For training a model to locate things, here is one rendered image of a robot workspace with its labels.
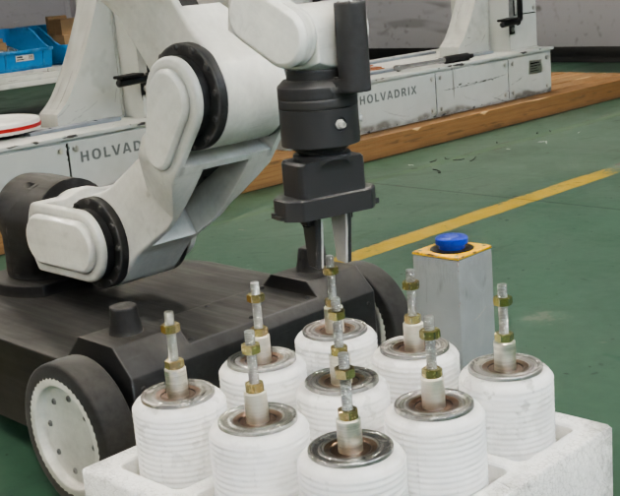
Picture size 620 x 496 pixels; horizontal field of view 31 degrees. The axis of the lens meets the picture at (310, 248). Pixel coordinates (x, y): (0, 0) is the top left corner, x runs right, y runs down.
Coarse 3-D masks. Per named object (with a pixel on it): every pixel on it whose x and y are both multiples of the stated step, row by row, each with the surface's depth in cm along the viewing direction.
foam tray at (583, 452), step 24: (576, 432) 115; (600, 432) 115; (120, 456) 119; (552, 456) 110; (576, 456) 112; (600, 456) 115; (96, 480) 115; (120, 480) 113; (144, 480) 112; (504, 480) 106; (528, 480) 106; (552, 480) 109; (576, 480) 112; (600, 480) 116
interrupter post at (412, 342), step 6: (420, 324) 121; (408, 330) 121; (414, 330) 121; (408, 336) 121; (414, 336) 121; (408, 342) 122; (414, 342) 121; (420, 342) 122; (408, 348) 122; (414, 348) 122; (420, 348) 122
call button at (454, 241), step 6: (444, 234) 139; (450, 234) 138; (456, 234) 138; (462, 234) 138; (438, 240) 137; (444, 240) 136; (450, 240) 136; (456, 240) 136; (462, 240) 136; (444, 246) 136; (450, 246) 136; (456, 246) 136; (462, 246) 137
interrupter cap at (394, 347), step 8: (400, 336) 126; (384, 344) 124; (392, 344) 123; (400, 344) 124; (424, 344) 124; (440, 344) 122; (448, 344) 122; (384, 352) 121; (392, 352) 121; (400, 352) 121; (408, 352) 121; (416, 352) 121; (424, 352) 120; (440, 352) 120
